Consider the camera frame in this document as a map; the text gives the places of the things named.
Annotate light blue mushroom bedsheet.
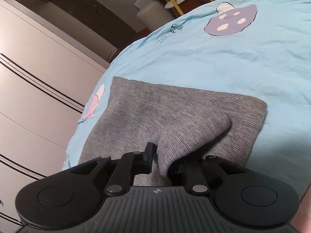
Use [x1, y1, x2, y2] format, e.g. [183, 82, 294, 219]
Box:
[64, 0, 310, 197]

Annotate grey sweatpants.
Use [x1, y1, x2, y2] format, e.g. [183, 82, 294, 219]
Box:
[79, 77, 267, 186]

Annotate grey cylindrical stool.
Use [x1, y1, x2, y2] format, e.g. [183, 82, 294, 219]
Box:
[135, 0, 175, 32]

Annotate white sliding wardrobe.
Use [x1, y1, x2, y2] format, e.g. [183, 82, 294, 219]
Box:
[1, 0, 109, 232]

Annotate dark wooden door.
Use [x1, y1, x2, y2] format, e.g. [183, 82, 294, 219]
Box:
[49, 0, 138, 48]

